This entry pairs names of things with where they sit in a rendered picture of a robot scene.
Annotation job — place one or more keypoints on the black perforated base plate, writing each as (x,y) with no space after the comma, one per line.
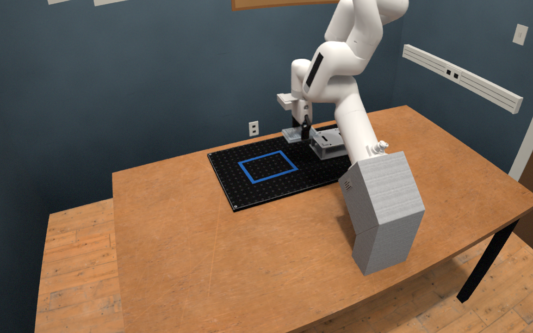
(241,194)

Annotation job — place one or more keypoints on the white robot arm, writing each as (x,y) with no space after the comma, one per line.
(353,35)

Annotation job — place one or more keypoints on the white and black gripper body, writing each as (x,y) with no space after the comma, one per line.
(300,108)

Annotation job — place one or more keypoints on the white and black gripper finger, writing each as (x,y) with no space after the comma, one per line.
(295,123)
(305,133)

